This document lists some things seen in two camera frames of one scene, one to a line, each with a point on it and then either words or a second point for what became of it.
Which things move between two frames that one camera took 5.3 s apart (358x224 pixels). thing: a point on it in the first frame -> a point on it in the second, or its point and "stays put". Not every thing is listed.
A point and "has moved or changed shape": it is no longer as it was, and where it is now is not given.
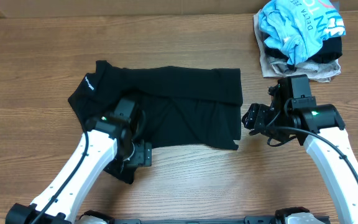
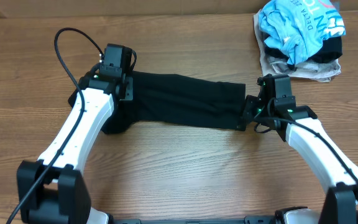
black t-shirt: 174,106 has moved or changed shape
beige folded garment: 273,66 stays put
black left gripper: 142,154 -> 130,94
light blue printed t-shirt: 299,25 stays put
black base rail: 278,218 stays put
